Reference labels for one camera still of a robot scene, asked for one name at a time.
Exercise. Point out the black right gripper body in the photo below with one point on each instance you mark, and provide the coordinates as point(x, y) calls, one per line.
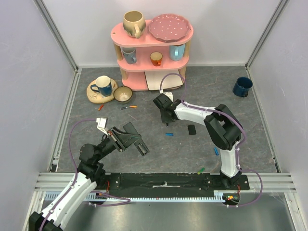
point(166, 113)

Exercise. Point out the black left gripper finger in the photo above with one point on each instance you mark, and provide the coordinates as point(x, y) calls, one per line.
point(125, 143)
point(118, 134)

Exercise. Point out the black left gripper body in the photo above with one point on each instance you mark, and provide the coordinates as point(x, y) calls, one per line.
point(107, 146)

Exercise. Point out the black remote control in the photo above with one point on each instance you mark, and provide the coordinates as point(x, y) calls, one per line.
point(144, 148)

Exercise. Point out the black remote battery cover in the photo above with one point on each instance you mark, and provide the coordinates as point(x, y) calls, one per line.
point(191, 130)

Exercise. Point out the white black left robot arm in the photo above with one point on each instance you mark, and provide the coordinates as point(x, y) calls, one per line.
point(90, 174)

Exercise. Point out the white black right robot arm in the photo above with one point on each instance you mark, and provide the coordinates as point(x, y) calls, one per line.
point(224, 130)

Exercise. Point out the white flat board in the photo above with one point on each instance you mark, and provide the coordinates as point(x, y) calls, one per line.
point(153, 79)

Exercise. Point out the brown beige bowl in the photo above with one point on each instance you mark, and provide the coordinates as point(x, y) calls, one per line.
point(123, 94)

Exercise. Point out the small orange cup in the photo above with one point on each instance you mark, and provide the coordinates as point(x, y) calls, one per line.
point(156, 58)

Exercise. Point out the light blue mug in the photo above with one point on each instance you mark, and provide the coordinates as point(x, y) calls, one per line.
point(176, 52)

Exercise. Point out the beige round coaster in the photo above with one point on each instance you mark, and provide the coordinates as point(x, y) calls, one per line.
point(95, 97)

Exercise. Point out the navy white mug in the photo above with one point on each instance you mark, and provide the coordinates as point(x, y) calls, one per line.
point(103, 86)

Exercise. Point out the pink three-tier shelf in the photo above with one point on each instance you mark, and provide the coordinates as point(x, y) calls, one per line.
point(133, 75)

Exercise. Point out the grey blue mug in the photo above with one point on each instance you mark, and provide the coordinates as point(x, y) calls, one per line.
point(129, 55)

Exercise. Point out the blue battery right side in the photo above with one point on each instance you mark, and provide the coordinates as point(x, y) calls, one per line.
point(216, 151)

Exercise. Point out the green yellow battery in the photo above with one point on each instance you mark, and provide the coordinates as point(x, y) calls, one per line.
point(201, 171)

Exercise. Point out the dark blue cup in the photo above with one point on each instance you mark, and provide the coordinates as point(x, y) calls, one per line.
point(242, 86)

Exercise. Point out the pink dotted plate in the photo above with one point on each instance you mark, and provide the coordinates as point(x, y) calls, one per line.
point(169, 27)

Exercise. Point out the beige ceramic mug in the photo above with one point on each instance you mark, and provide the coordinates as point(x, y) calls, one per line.
point(134, 24)

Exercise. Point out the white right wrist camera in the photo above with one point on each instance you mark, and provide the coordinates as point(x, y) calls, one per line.
point(168, 94)

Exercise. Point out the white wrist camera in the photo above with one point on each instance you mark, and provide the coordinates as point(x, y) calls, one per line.
point(101, 124)
point(168, 94)

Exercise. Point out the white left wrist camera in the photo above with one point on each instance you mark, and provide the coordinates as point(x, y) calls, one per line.
point(101, 124)

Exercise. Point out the aluminium frame rail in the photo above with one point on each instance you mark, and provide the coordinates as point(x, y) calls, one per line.
point(272, 182)

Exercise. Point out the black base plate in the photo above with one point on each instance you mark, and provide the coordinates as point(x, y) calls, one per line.
point(169, 185)

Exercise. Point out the white slotted cable duct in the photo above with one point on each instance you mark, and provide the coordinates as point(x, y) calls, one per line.
point(218, 197)

